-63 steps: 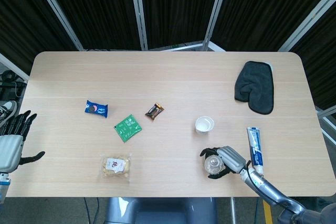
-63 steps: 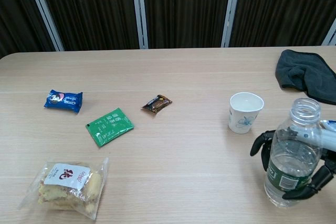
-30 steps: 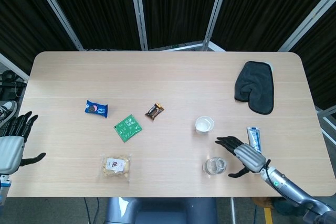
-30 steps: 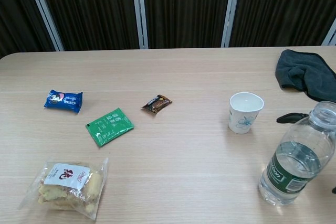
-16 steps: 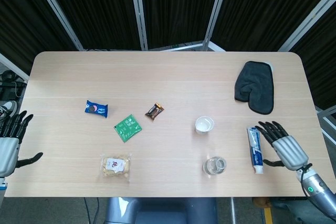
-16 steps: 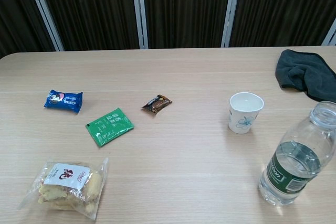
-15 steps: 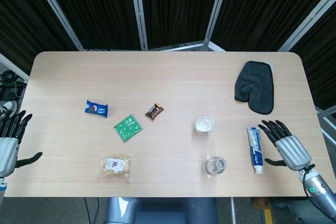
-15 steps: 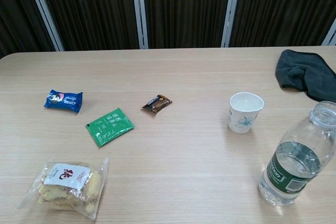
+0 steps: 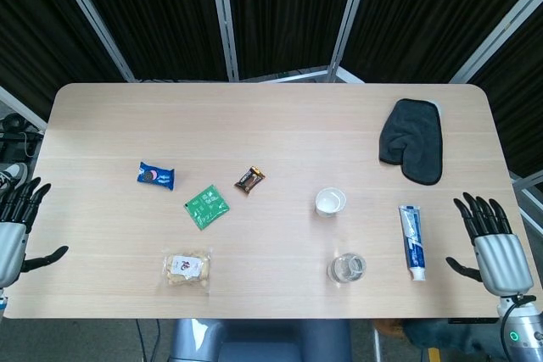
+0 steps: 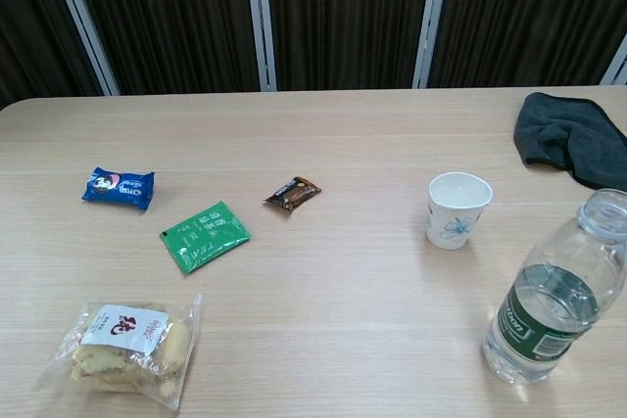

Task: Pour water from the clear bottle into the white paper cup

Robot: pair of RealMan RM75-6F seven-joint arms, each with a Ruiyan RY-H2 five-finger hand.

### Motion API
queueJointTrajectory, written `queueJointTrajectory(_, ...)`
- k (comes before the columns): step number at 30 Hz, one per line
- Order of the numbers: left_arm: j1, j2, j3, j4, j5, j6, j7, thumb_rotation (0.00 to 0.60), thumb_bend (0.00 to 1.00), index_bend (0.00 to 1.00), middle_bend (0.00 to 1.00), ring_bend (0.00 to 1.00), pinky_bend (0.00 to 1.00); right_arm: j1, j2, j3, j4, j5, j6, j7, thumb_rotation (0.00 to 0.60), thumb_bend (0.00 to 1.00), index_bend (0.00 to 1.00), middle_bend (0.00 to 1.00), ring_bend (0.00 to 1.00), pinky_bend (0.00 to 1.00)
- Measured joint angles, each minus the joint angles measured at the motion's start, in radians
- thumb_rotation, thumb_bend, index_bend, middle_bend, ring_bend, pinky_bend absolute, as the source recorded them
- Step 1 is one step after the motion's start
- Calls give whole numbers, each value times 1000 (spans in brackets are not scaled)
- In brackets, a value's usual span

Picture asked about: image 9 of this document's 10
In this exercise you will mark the black folding screen panel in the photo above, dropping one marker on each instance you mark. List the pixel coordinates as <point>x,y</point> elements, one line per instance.
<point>148,18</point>
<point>288,10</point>
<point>424,10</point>
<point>42,40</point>
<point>522,103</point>

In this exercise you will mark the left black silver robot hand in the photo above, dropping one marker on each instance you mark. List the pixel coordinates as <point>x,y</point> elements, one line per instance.
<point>10,252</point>

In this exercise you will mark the blue white toothpaste tube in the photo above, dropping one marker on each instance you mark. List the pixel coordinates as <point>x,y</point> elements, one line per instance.
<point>413,243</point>

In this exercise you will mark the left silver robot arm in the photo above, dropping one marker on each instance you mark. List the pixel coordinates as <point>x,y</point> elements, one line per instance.
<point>2,298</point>

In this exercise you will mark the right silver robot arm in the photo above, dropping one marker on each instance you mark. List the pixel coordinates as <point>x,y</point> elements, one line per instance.
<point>522,332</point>

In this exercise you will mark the dark grey cloth mitt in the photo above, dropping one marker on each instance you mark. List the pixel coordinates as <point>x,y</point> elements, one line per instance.
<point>418,141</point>

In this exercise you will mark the brown chocolate snack packet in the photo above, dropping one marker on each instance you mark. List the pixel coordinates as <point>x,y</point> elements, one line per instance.
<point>250,180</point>

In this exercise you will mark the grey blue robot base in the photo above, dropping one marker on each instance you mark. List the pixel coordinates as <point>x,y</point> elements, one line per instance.
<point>263,341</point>

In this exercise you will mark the white paper cup blue flower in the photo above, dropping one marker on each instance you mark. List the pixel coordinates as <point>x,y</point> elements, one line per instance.
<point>330,202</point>

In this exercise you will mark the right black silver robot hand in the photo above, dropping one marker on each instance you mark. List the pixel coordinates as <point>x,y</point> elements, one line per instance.
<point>502,264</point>

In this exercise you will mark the green sachet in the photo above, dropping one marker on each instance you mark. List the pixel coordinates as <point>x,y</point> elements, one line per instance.
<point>206,207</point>

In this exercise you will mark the clear bag of biscuits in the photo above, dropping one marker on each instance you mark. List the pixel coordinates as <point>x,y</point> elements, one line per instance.
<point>186,271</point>

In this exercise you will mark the blue cookie packet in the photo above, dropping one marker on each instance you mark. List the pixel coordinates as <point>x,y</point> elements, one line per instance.
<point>155,176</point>

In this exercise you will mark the transparent plastic water bottle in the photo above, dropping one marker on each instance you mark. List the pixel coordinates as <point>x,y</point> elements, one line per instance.
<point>346,268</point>

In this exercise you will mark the black white sneaker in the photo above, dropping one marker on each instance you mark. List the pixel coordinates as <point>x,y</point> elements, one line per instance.
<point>15,173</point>

